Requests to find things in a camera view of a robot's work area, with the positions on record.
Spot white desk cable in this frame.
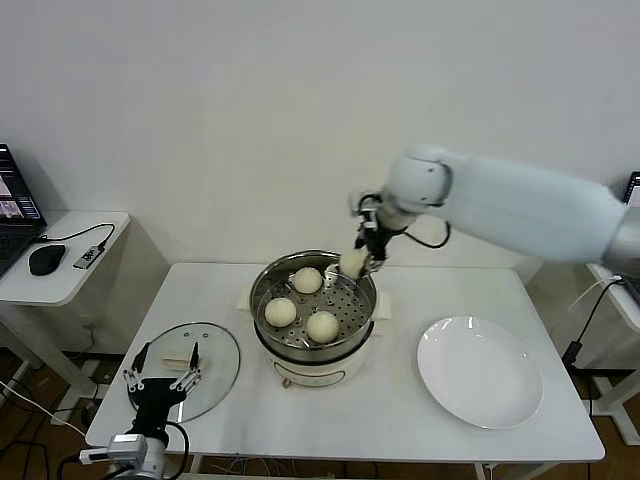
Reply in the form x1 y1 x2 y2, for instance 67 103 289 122
569 277 620 310

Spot black usb hub cable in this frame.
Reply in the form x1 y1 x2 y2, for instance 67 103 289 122
32 222 116 249

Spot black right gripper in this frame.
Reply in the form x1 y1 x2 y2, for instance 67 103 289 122
353 219 396 275

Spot tangled white wires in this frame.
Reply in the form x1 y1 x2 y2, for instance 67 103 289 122
207 454 311 476

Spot black power adapter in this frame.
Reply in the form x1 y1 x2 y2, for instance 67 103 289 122
562 339 584 369

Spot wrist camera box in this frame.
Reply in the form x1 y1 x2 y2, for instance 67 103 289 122
78 433 147 464
348 190 385 230

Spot white steamed baozi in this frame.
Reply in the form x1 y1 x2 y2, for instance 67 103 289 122
338 248 370 280
292 267 323 295
305 310 340 344
264 297 297 328

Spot white floor cable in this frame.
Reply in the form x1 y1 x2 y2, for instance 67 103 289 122
0 380 89 439

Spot black floor cable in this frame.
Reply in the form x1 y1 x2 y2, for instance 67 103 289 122
0 374 101 480

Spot black laptop power cable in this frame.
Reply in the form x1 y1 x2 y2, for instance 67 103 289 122
573 279 622 347

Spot open black laptop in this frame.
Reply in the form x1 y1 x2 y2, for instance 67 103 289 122
0 143 49 279
607 170 640 304

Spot white round plate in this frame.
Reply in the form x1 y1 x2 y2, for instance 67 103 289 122
416 314 545 430

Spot black computer mouse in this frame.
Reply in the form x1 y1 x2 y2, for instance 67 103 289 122
27 243 67 276

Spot stainless steel steamer basket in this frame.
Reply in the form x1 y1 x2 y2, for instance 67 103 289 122
249 251 377 354

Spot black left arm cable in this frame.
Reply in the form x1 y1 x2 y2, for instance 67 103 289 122
167 422 194 480

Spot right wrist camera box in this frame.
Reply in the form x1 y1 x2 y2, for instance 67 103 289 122
348 190 385 230

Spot round glass lid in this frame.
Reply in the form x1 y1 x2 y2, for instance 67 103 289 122
127 321 242 425

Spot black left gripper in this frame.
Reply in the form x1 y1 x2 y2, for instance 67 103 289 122
123 341 206 434

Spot white side table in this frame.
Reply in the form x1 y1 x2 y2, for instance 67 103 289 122
0 209 132 401
569 262 640 417

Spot small grey usb hub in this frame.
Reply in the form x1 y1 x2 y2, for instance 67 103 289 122
73 244 109 271

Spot cream electric cooker pot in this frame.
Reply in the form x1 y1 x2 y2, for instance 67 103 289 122
234 289 394 389

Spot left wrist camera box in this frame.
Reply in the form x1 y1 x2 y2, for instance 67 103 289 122
78 433 147 464

